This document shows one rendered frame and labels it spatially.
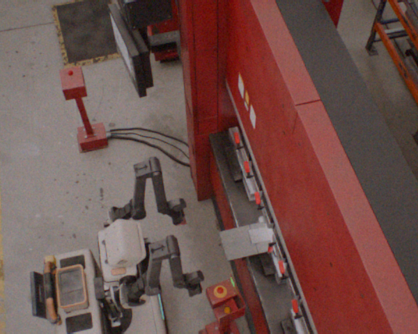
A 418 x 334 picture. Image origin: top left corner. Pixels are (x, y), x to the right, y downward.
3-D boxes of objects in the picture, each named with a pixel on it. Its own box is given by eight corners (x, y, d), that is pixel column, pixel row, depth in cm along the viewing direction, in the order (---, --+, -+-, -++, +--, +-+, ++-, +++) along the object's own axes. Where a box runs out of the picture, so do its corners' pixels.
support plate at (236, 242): (219, 232, 315) (219, 232, 314) (263, 222, 318) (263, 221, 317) (227, 261, 306) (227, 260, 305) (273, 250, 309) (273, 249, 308)
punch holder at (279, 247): (271, 239, 292) (274, 225, 278) (286, 235, 293) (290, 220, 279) (280, 264, 284) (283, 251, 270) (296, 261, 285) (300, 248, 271)
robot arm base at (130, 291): (122, 280, 278) (125, 303, 272) (133, 273, 274) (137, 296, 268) (134, 282, 284) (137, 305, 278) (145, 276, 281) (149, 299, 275)
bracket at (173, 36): (149, 43, 373) (148, 35, 367) (184, 36, 376) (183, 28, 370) (161, 87, 353) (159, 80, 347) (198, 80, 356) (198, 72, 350)
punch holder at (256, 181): (249, 176, 313) (251, 160, 299) (264, 172, 314) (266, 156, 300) (257, 198, 305) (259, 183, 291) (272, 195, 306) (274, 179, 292)
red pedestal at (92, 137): (76, 134, 475) (51, 68, 404) (105, 129, 478) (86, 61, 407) (79, 153, 465) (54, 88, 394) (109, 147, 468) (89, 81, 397)
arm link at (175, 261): (163, 236, 245) (168, 258, 240) (175, 233, 246) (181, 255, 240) (170, 272, 282) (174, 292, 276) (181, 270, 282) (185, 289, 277)
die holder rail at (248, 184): (228, 136, 364) (228, 128, 356) (237, 135, 365) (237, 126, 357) (249, 201, 338) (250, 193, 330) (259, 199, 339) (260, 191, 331)
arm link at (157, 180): (146, 157, 267) (150, 176, 262) (158, 155, 268) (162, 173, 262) (155, 200, 304) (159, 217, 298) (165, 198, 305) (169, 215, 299)
